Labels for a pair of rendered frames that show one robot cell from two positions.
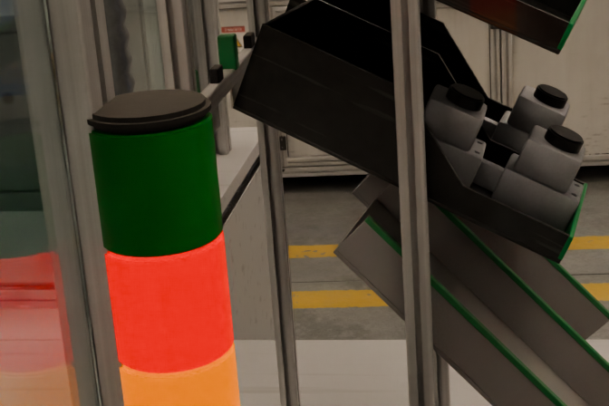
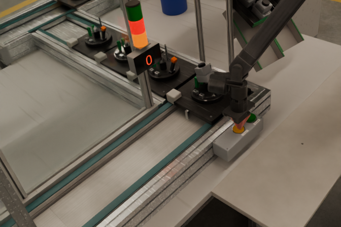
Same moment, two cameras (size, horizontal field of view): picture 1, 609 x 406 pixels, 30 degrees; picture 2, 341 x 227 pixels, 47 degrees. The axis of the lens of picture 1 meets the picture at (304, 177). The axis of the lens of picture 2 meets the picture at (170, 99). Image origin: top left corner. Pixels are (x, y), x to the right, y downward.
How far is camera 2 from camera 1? 1.00 m
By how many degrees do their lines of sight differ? 42
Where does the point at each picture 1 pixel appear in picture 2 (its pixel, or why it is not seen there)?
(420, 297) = (229, 27)
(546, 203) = (259, 14)
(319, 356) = not seen: hidden behind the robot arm
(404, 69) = not seen: outside the picture
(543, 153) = (259, 4)
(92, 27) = not seen: outside the picture
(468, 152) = (247, 0)
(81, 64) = not seen: outside the picture
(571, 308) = (296, 35)
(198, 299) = (136, 27)
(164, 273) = (131, 23)
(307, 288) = not seen: outside the picture
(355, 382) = not seen: hidden behind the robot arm
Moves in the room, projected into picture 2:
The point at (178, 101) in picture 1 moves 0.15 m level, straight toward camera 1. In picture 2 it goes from (135, 3) to (107, 25)
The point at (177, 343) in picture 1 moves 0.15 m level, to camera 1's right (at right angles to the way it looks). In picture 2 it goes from (134, 31) to (170, 40)
